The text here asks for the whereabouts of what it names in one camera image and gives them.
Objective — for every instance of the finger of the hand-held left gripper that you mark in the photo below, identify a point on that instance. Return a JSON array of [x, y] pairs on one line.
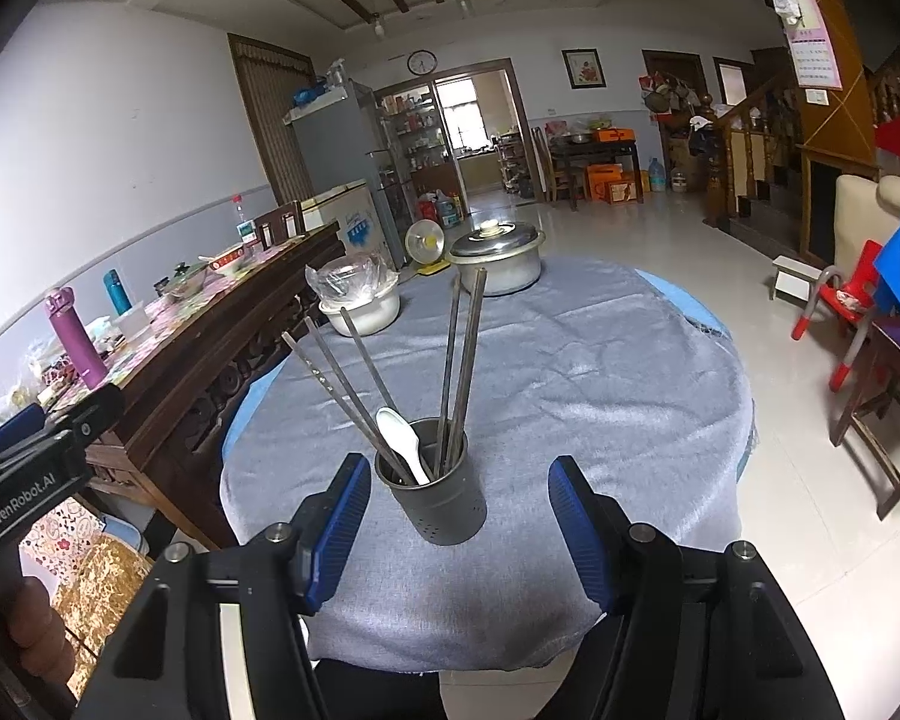
[[90, 420], [15, 431]]

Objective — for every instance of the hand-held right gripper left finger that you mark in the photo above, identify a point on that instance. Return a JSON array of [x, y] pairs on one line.
[[337, 540]]

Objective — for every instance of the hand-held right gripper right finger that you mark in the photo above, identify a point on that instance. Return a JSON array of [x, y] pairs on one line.
[[581, 540]]

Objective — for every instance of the dark grey utensil holder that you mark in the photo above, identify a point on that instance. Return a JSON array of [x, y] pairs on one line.
[[442, 502]]

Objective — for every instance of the white plastic spoon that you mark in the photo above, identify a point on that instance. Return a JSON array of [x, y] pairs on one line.
[[397, 431]]

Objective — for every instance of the metal chopstick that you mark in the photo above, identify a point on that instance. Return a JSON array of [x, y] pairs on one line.
[[330, 391], [367, 354], [345, 381]]

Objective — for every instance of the brown chopstick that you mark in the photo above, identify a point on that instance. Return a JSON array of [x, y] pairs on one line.
[[450, 352], [471, 352]]

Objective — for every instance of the person's left hand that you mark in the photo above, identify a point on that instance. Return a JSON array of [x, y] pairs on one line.
[[41, 634]]

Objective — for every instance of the bagged snacks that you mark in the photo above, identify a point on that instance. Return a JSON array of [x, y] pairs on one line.
[[26, 382]]

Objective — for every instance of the purple water bottle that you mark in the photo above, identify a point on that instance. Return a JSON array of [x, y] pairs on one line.
[[79, 345]]

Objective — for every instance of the clear plastic container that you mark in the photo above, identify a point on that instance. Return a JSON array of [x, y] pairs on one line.
[[131, 322]]

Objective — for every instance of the carved wooden sideboard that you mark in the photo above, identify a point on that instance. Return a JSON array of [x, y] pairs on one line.
[[187, 367]]

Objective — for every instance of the gold floral cloth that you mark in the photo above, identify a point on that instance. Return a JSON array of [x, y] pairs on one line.
[[97, 585]]

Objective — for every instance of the floral table mat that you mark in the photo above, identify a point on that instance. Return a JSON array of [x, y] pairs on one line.
[[165, 330]]

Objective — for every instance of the teal thermos bottle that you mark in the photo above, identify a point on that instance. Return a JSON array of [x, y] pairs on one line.
[[118, 294]]

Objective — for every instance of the grey tablecloth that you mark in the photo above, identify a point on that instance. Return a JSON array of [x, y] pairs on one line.
[[570, 390]]

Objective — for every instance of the blue underlay cloth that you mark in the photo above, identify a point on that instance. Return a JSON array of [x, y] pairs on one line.
[[251, 405]]

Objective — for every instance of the glass lidded bowl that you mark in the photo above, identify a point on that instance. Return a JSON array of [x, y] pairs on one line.
[[186, 279]]

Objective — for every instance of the patterned ceramic bowl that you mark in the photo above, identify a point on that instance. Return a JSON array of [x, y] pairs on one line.
[[227, 262]]

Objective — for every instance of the white bowl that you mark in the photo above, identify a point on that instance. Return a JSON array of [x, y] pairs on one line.
[[360, 319]]

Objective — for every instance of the plastic bottle red cap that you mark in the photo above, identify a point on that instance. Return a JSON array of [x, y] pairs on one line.
[[244, 223]]

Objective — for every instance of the clear plastic bag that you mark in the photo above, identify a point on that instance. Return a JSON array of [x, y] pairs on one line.
[[345, 281]]

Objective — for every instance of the wooden chair back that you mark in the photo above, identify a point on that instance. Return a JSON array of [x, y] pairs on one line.
[[279, 226]]

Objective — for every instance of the metal pot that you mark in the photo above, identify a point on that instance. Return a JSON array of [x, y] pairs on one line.
[[502, 276]]

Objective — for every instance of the metal pot lid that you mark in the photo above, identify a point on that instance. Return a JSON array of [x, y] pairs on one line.
[[495, 244]]

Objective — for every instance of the small white floor fan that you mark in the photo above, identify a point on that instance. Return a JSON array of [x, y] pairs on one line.
[[425, 242]]

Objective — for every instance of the white chest freezer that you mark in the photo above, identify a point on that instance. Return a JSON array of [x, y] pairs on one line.
[[352, 225]]

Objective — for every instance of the small white stool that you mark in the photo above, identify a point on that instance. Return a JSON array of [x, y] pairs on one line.
[[795, 274]]

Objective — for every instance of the dark wooden chair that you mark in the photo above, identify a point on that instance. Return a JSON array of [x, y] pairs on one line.
[[892, 390]]

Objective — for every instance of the brown wooden door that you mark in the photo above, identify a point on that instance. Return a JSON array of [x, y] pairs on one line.
[[270, 120]]

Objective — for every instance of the red plastic chair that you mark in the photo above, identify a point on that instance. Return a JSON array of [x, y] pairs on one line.
[[844, 300]]

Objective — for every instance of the orange cardboard boxes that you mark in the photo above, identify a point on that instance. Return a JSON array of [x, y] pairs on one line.
[[613, 184]]

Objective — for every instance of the grey refrigerator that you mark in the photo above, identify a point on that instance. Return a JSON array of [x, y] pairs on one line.
[[330, 142]]

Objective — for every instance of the large water jug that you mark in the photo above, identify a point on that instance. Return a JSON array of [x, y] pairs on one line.
[[657, 175]]

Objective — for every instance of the dark wooden side table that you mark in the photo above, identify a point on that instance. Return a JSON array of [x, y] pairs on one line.
[[562, 157]]

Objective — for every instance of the glass shelf with goods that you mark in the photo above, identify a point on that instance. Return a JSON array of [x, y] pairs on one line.
[[412, 135]]

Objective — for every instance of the wooden staircase railing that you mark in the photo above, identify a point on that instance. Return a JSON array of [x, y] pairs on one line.
[[742, 157]]

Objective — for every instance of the beige sofa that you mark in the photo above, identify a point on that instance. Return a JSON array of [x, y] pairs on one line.
[[862, 217]]

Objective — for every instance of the framed wall picture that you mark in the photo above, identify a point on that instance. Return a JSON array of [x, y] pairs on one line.
[[584, 69]]

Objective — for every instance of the round wall clock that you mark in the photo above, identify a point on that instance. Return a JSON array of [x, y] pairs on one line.
[[421, 62]]

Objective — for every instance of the pink wall calendar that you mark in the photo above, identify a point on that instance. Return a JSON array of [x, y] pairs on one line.
[[817, 52]]

